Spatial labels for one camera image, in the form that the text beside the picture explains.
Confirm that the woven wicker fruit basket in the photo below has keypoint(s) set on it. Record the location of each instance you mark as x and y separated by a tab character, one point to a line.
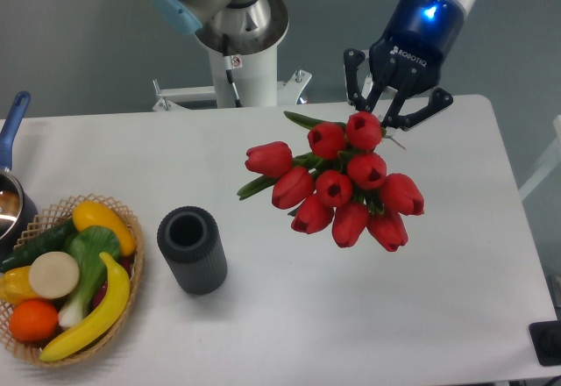
54	215

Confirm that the red plastic fruit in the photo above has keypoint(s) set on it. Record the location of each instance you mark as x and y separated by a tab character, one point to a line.
125	263

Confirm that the black device at edge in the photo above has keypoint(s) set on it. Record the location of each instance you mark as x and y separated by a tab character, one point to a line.
545	337

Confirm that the green plastic cucumber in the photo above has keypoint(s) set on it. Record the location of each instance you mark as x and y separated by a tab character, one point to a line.
51	240

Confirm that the blue handled saucepan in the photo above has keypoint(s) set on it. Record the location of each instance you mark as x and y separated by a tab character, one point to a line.
17	209

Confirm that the green bok choy toy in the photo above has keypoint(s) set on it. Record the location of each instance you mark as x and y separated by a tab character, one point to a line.
85	248

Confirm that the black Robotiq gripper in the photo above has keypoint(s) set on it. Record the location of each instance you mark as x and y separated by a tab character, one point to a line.
419	35

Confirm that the yellow plastic banana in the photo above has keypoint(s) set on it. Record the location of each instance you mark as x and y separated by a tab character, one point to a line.
99	321

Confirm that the beige round disc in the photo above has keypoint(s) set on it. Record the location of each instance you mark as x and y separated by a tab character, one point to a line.
54	275

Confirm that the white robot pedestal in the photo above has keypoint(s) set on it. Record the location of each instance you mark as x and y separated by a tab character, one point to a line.
249	80

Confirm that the red tulip bouquet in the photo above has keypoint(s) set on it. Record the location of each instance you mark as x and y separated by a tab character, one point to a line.
341	183

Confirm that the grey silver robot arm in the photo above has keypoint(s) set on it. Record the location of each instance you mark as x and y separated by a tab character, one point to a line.
241	38

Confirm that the dark grey ribbed vase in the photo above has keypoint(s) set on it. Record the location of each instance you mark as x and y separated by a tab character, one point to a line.
189	240

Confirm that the yellow plastic lemon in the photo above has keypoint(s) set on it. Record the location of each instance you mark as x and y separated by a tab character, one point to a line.
89	213

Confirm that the yellow plastic bell pepper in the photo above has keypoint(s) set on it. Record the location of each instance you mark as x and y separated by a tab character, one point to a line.
15	286

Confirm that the orange plastic fruit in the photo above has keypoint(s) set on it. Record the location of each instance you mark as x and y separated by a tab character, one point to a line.
33	321

